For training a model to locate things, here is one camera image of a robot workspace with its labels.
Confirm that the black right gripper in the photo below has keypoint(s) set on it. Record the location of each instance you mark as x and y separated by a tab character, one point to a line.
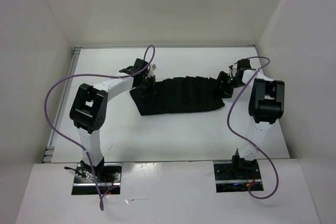
226	92

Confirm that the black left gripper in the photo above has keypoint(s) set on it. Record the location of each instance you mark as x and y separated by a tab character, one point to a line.
152	89

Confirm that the black pleated skirt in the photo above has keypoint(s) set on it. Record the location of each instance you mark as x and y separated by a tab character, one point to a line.
177	96

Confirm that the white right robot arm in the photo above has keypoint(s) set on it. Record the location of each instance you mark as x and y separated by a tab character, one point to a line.
266	106

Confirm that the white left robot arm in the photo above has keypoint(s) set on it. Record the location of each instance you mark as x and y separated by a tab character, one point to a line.
89	110

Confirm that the white front cover board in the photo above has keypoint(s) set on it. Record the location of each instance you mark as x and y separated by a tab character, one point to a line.
178	192

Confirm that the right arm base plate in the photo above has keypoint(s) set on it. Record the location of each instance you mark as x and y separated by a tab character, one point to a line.
227	181

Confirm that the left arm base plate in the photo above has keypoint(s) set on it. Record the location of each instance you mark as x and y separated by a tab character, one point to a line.
109	183

